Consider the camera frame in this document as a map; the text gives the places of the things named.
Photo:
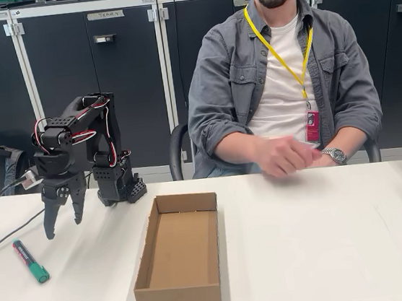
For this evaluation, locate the person's right forearm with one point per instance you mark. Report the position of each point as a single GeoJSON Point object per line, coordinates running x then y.
{"type": "Point", "coordinates": [241, 149]}

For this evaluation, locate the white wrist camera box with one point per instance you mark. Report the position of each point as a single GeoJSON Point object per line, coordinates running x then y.
{"type": "Point", "coordinates": [30, 180]}

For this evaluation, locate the person's left forearm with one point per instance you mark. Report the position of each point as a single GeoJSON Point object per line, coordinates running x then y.
{"type": "Point", "coordinates": [359, 136]}

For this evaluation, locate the person's left hand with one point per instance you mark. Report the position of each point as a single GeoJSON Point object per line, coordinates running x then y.
{"type": "Point", "coordinates": [320, 162]}

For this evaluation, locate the green marker pen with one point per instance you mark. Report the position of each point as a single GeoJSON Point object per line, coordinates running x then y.
{"type": "Point", "coordinates": [30, 262]}

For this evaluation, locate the person's right hand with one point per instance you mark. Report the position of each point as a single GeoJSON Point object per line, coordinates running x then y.
{"type": "Point", "coordinates": [281, 156]}

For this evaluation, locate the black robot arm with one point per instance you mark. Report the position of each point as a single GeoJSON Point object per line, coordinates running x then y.
{"type": "Point", "coordinates": [109, 175]}

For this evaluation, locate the open cardboard box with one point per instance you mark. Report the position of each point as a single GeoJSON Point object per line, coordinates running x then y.
{"type": "Point", "coordinates": [183, 247]}

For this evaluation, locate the pink id badge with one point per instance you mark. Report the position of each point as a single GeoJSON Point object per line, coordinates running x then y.
{"type": "Point", "coordinates": [312, 127]}

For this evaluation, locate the grey tape label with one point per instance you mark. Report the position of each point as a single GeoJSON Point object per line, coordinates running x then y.
{"type": "Point", "coordinates": [105, 15]}
{"type": "Point", "coordinates": [242, 2]}

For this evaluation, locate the silver wristwatch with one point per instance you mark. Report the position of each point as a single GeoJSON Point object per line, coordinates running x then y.
{"type": "Point", "coordinates": [336, 155]}

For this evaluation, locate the man in grey shirt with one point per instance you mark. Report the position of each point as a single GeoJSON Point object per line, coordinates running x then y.
{"type": "Point", "coordinates": [288, 86]}

